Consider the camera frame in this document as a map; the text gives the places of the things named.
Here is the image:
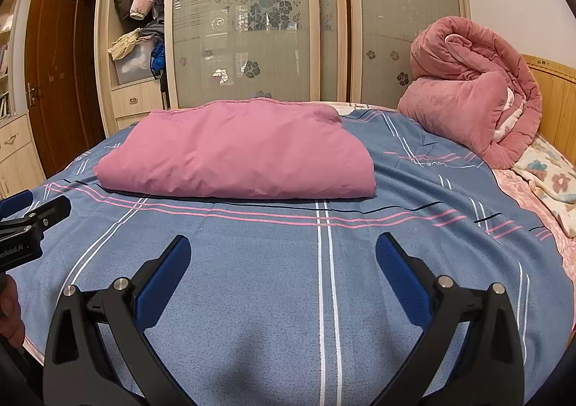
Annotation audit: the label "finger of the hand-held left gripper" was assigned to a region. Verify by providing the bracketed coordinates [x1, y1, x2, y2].
[0, 195, 73, 242]
[0, 190, 35, 220]

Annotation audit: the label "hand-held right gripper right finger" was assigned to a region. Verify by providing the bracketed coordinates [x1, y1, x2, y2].
[374, 232, 525, 406]

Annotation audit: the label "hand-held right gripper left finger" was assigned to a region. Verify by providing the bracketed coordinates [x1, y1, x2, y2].
[42, 235, 199, 406]

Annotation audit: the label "pink and white jacket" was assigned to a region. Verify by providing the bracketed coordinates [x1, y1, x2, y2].
[94, 97, 378, 201]

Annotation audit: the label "grey clothes pile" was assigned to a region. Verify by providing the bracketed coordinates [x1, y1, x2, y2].
[141, 19, 166, 43]

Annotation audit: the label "person's left hand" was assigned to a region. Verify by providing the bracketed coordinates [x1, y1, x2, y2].
[0, 273, 27, 349]

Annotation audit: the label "light wood low cabinet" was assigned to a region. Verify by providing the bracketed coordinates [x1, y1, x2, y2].
[0, 112, 46, 200]

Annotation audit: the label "blue striped bed sheet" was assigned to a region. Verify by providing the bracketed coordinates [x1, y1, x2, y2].
[9, 102, 567, 406]

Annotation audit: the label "person's dark clothing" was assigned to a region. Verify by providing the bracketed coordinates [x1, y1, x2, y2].
[0, 336, 45, 406]

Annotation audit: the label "brown wooden door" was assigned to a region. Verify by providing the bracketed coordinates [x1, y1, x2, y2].
[24, 0, 107, 180]

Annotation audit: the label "wardrobe drawer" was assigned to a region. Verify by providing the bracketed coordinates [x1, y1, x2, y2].
[111, 77, 163, 117]

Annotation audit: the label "pink floral mattress cover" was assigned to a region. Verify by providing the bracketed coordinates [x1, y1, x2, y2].
[492, 136, 570, 256]

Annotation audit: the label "light wood bookshelf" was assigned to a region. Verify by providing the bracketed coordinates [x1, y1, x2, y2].
[0, 0, 24, 119]

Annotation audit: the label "clear storage box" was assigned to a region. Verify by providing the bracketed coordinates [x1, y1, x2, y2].
[114, 43, 157, 85]

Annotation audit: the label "pink rolled quilt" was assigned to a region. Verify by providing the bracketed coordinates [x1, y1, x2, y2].
[397, 16, 544, 171]

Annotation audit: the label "floral pillow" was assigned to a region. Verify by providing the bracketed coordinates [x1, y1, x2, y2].
[512, 146, 576, 239]

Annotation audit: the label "beige lace cloth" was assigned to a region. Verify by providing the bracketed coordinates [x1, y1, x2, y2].
[109, 28, 143, 61]

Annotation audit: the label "blue cloth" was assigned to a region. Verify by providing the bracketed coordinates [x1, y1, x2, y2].
[150, 43, 167, 74]

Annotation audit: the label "wooden headboard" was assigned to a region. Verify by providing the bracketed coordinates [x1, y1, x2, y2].
[519, 54, 576, 160]

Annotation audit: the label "frosted sliding door large flowers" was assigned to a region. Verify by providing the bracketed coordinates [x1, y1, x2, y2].
[168, 0, 323, 110]

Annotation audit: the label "frosted sliding door small flowers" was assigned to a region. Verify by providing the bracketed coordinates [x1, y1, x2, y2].
[344, 0, 472, 113]

